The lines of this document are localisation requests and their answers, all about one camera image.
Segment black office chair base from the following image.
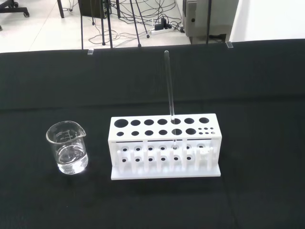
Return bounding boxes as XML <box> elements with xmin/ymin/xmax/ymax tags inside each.
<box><xmin>0</xmin><ymin>0</ymin><xmax>31</xmax><ymax>18</ymax></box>

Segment tangled floor cables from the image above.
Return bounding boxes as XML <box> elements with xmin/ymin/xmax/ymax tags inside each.
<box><xmin>68</xmin><ymin>0</ymin><xmax>184</xmax><ymax>45</ymax></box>

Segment black stand pole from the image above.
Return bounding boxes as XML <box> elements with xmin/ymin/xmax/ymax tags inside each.
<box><xmin>206</xmin><ymin>0</ymin><xmax>212</xmax><ymax>45</ymax></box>

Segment black tripod legs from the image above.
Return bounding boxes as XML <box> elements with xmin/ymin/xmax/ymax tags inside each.
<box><xmin>79</xmin><ymin>0</ymin><xmax>113</xmax><ymax>50</ymax></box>
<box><xmin>129</xmin><ymin>0</ymin><xmax>151</xmax><ymax>48</ymax></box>

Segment black bench cloth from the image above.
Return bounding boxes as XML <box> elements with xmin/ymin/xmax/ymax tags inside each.
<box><xmin>0</xmin><ymin>38</ymin><xmax>305</xmax><ymax>229</ymax></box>

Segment white test tube rack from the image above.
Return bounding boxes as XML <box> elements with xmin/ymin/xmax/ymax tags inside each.
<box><xmin>107</xmin><ymin>113</ymin><xmax>223</xmax><ymax>181</ymax></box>

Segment black power adapter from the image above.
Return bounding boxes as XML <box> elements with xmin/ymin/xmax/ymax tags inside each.
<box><xmin>154</xmin><ymin>18</ymin><xmax>173</xmax><ymax>31</ymax></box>

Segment black desk leg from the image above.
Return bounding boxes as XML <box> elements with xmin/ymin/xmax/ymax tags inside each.
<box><xmin>57</xmin><ymin>0</ymin><xmax>65</xmax><ymax>19</ymax></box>

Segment white power strip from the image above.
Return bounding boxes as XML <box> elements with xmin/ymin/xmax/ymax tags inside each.
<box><xmin>150</xmin><ymin>26</ymin><xmax>176</xmax><ymax>36</ymax></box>

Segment black box on floor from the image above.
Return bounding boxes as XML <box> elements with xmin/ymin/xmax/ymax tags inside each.
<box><xmin>78</xmin><ymin>0</ymin><xmax>121</xmax><ymax>19</ymax></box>

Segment glass beaker with water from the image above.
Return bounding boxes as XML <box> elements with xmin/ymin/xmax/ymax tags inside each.
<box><xmin>46</xmin><ymin>120</ymin><xmax>89</xmax><ymax>175</ymax></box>

